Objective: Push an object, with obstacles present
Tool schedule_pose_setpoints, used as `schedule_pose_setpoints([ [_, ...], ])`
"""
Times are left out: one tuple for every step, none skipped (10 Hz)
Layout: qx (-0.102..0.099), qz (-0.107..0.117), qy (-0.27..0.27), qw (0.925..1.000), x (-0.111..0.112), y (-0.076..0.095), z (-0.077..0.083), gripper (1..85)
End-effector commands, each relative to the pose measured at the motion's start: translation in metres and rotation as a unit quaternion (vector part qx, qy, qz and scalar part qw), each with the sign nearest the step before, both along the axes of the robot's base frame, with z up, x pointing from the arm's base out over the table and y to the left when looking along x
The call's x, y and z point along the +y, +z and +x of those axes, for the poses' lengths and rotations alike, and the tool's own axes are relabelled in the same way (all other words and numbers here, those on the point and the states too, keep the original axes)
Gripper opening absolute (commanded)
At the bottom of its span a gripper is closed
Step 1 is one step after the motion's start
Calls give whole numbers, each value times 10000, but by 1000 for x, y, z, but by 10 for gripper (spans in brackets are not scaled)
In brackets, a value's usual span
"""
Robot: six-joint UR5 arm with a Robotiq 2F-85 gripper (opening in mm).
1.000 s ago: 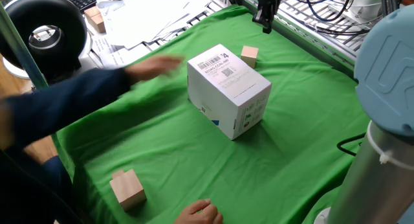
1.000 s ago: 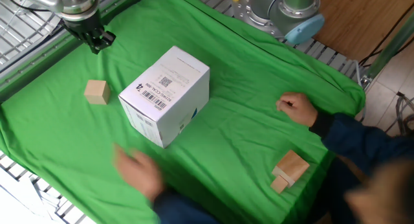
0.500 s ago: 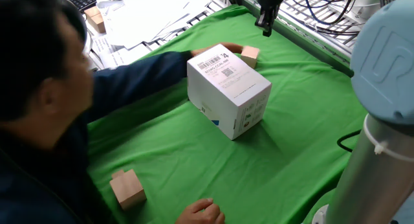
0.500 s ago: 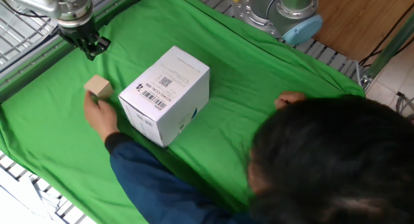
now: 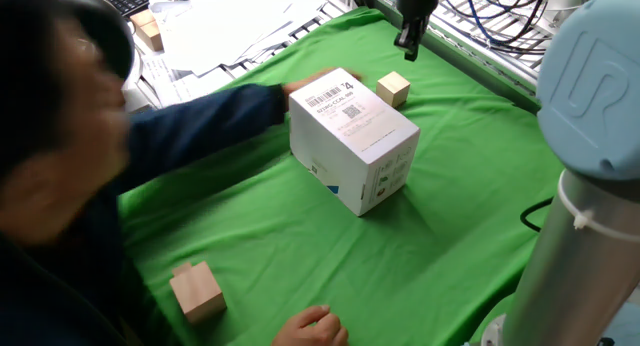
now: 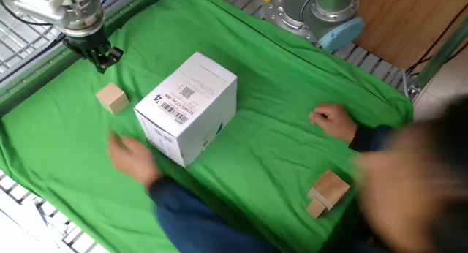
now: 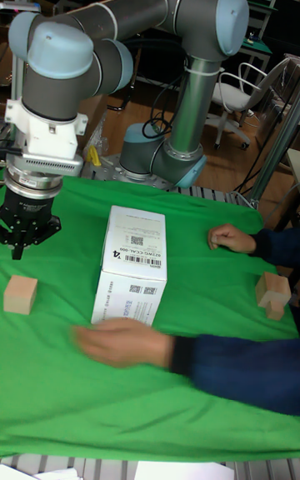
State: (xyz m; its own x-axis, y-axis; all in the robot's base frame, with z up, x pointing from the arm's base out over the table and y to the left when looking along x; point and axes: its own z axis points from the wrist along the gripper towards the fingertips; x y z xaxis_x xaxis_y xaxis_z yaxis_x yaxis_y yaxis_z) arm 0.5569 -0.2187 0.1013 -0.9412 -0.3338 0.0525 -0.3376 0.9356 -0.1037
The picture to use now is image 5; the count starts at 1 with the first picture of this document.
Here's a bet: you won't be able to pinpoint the person's left hand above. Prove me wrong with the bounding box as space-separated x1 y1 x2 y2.
282 67 362 107

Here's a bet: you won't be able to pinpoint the green cloth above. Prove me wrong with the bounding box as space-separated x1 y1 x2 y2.
117 5 566 346

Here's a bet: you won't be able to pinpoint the black base cable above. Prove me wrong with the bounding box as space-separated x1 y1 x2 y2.
518 196 555 234

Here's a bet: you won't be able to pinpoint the plain wooden cube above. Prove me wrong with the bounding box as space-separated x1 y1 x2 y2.
375 70 412 109

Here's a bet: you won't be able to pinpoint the person's body blue clothes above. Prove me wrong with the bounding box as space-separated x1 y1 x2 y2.
0 185 171 346

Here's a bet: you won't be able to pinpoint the blue cable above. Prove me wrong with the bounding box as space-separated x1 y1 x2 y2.
439 0 554 51

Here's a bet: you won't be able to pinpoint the person's right hand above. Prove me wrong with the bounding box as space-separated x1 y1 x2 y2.
271 304 350 346

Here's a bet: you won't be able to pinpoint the white paper pile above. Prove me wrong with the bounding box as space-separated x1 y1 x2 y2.
147 0 330 80

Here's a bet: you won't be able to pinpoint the small wooden block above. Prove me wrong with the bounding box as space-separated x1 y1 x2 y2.
129 9 157 30
135 20 165 53

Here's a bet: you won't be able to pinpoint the white printed cardboard box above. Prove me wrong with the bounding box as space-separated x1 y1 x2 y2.
288 67 421 218

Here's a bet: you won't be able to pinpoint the notched wooden block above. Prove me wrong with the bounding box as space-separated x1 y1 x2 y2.
168 260 228 326

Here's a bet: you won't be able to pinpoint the left forearm blue sleeve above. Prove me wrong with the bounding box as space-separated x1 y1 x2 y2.
112 83 290 197

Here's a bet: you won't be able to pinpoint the person's head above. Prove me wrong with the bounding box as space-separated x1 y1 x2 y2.
0 0 132 247

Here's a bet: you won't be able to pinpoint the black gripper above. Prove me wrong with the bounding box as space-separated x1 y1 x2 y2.
393 0 440 63

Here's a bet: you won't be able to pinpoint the printed paper sheets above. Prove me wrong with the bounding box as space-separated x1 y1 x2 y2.
141 53 239 108

